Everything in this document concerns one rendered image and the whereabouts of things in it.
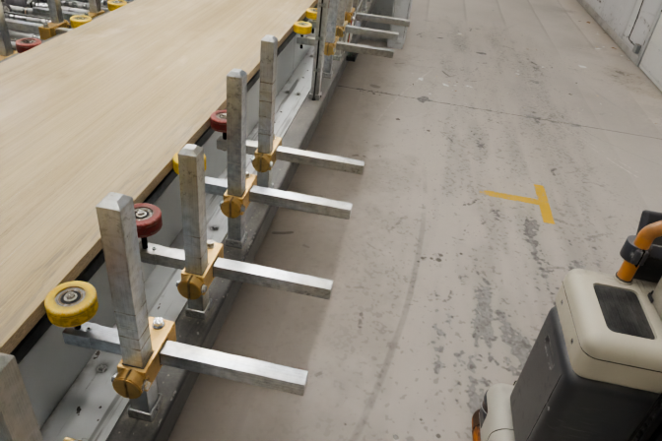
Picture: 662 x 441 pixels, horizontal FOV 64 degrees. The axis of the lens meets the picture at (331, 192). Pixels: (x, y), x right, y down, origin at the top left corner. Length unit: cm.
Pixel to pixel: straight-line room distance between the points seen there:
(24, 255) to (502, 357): 171
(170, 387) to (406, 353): 120
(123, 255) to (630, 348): 97
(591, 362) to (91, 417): 100
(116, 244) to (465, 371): 159
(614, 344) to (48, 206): 119
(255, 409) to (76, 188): 99
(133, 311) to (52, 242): 33
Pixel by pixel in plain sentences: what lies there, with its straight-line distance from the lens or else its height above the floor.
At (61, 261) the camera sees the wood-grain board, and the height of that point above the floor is 90.
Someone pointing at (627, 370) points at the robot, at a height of 75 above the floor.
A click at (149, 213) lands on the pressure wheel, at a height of 91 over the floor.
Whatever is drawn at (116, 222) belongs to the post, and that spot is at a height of 114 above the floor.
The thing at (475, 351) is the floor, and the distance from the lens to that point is 222.
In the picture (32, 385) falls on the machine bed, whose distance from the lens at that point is 114.
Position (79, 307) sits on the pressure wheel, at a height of 91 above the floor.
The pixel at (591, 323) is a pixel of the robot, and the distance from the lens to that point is 126.
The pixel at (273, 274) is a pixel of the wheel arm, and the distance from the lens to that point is 114.
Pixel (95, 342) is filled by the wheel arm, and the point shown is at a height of 82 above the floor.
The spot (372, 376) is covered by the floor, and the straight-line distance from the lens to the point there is 204.
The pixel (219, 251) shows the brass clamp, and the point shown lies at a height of 83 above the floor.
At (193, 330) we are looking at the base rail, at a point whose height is 70.
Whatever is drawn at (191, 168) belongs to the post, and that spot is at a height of 108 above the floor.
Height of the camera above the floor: 159
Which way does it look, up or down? 33 degrees down
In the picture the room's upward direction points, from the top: 7 degrees clockwise
